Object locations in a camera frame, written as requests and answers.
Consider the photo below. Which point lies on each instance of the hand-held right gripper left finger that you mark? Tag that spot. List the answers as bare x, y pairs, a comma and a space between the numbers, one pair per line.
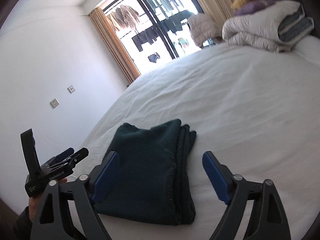
105, 177

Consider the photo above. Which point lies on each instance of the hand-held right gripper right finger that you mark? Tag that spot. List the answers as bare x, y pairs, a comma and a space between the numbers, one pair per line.
216, 177

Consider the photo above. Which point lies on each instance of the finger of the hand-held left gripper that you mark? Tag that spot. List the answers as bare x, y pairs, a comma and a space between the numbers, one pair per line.
63, 155
78, 156

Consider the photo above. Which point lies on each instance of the dark green sweater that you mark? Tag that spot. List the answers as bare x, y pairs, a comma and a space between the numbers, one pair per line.
145, 167

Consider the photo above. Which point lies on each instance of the person's left forearm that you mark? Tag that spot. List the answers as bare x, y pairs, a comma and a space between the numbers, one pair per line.
23, 225

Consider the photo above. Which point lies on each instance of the black hanging clothes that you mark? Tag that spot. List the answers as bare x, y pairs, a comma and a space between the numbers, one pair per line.
143, 38

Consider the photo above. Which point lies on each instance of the person's left hand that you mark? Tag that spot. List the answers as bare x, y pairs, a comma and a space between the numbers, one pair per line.
35, 205

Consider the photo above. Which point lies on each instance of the bed with white sheet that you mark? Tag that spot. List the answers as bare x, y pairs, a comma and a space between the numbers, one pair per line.
237, 105

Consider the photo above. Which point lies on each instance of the small dark hanging garment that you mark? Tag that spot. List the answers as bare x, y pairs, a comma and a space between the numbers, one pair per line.
153, 58

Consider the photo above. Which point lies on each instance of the black framed balcony window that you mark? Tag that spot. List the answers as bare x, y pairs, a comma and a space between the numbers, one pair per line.
166, 42

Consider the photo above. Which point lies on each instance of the brown hanging garment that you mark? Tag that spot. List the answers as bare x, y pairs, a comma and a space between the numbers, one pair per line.
125, 17

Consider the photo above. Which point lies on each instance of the beige puffer vest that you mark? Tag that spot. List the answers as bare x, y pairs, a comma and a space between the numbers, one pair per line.
202, 27

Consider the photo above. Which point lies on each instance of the folded grey duvet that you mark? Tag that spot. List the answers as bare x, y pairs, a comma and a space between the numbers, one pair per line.
250, 27

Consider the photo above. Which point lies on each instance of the purple pillow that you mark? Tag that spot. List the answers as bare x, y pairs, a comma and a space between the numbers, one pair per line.
250, 8

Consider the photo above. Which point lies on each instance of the white wall socket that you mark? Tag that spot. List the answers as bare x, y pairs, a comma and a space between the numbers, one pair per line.
71, 89
53, 102

